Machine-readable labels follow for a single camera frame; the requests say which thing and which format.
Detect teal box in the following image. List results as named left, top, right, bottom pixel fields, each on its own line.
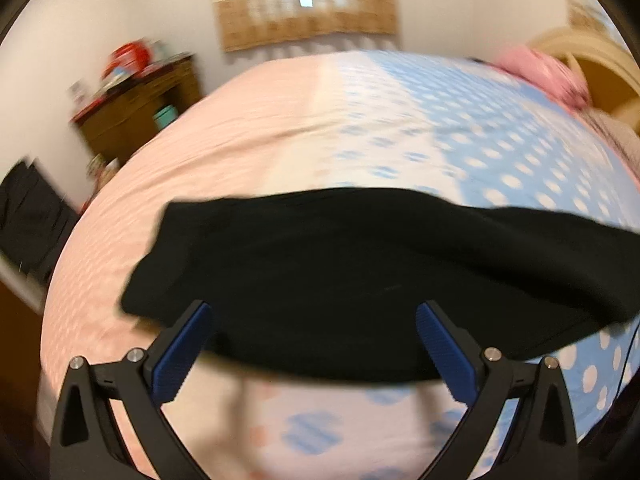
left=152, top=105, right=179, bottom=131

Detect beige patterned curtain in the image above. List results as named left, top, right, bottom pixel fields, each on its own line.
left=212, top=0, right=401, bottom=54

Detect pink floral pillow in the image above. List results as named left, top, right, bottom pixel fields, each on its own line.
left=492, top=45, right=592, bottom=109

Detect black folding chair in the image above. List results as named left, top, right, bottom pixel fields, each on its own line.
left=0, top=157, right=81, bottom=286

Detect beige bed headboard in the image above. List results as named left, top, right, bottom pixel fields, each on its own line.
left=525, top=27, right=640, bottom=137

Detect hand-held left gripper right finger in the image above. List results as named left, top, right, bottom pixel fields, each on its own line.
left=415, top=300, right=579, bottom=480

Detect brown wooden desk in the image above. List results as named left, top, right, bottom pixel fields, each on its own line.
left=70, top=53, right=202, bottom=167

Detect pink and blue dotted quilt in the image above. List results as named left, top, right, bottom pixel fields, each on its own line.
left=37, top=50, right=640, bottom=480

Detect black pants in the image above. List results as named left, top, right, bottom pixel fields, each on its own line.
left=120, top=187, right=640, bottom=384

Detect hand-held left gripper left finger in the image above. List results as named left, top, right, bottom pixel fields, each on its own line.
left=50, top=300, right=214, bottom=480

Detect red gift bag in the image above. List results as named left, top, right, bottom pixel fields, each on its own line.
left=102, top=40, right=152, bottom=81

